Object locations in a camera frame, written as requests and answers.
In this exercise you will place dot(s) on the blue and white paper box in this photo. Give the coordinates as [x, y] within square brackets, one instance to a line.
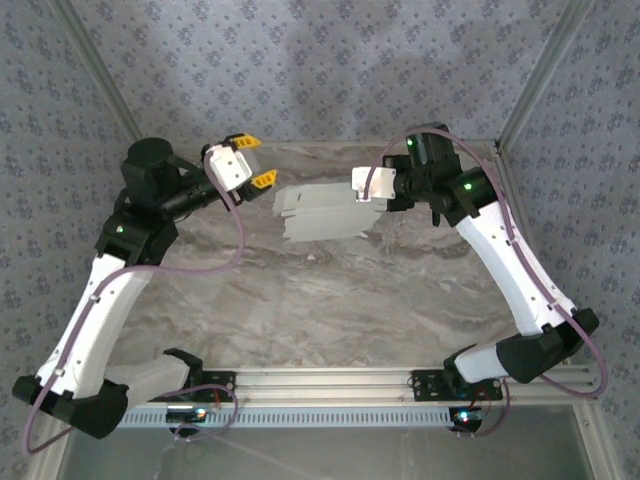
[325, 212]

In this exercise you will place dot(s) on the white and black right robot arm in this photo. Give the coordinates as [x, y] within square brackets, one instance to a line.
[515, 270]

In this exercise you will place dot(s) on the aluminium frame leg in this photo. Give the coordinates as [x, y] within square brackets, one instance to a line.
[45, 462]
[597, 450]

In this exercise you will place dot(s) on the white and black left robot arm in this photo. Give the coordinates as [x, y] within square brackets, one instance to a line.
[95, 320]

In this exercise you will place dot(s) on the aluminium table edge bar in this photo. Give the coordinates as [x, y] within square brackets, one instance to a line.
[325, 145]

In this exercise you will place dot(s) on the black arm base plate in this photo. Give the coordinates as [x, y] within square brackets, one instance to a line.
[425, 387]
[220, 382]

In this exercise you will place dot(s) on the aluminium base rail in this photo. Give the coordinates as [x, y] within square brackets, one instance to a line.
[325, 385]

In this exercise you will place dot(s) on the slanted aluminium frame post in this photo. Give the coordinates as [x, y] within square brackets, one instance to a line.
[106, 75]
[541, 75]

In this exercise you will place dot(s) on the aluminium table side rail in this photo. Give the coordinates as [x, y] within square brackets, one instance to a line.
[504, 162]

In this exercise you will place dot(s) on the controller board with green light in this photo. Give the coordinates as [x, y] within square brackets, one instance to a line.
[187, 415]
[467, 417]

